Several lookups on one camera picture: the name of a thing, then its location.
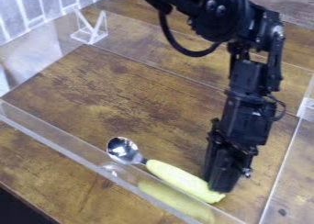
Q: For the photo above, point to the clear acrylic corner bracket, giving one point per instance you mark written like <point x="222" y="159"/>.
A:
<point x="90" y="34"/>

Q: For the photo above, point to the clear acrylic front barrier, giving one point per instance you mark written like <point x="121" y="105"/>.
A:
<point x="134" y="177"/>

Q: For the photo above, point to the clear acrylic right barrier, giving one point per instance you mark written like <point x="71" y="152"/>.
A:
<point x="290" y="203"/>

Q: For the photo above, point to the green handled metal spoon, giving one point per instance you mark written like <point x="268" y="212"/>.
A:
<point x="125" y="152"/>

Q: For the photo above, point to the clear acrylic barrier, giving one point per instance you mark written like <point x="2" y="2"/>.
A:
<point x="290" y="203"/>
<point x="134" y="177"/>

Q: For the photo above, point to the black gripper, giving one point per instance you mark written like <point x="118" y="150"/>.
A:
<point x="237" y="135"/>

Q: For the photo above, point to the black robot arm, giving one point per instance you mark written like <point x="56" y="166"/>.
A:
<point x="252" y="31"/>

